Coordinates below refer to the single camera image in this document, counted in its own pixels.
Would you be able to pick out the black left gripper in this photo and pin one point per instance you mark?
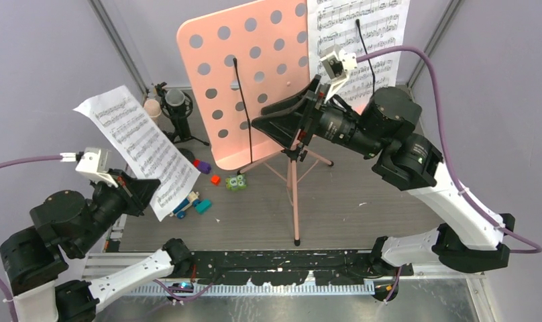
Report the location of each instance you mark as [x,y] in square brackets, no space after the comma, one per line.
[139,192]

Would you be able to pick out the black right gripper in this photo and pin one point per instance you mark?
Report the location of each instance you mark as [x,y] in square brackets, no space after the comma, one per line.
[282,127]

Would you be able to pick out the sheet music page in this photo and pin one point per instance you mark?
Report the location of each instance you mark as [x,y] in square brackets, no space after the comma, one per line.
[146,149]
[359,27]

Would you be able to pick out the pink music stand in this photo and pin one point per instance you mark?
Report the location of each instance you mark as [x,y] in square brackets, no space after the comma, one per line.
[237,61]

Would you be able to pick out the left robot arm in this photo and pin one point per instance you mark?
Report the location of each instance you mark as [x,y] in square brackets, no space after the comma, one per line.
[66,226]

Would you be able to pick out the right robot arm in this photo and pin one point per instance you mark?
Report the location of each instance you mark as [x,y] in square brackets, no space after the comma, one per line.
[468,240]

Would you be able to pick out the blue toy brick car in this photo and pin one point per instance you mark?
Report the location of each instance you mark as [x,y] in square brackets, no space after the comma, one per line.
[186,206]

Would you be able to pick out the black round-base microphone stand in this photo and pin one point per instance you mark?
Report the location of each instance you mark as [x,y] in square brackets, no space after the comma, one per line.
[187,154]

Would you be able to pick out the teal toy brick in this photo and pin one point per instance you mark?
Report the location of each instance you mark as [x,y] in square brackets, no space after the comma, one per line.
[202,206]

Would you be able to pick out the purple and red brick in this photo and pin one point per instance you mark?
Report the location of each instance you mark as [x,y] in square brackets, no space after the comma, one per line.
[202,166]

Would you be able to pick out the small red-orange cube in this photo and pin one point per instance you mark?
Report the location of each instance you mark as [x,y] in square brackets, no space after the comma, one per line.
[216,180]

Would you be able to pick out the pink foam microphone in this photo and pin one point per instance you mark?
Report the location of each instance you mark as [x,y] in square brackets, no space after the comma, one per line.
[152,108]

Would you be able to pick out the green owl number block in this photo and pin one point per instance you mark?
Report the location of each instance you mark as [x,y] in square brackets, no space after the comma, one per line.
[235,183]

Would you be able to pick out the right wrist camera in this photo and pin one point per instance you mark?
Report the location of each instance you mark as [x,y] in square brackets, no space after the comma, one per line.
[338,65]

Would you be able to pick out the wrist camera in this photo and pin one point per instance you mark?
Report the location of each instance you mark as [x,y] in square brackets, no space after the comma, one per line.
[91,163]
[338,65]

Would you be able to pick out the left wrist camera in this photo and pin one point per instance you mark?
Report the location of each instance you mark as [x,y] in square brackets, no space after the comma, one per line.
[91,163]

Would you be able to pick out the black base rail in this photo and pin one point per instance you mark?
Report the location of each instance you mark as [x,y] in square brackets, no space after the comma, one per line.
[280,267]

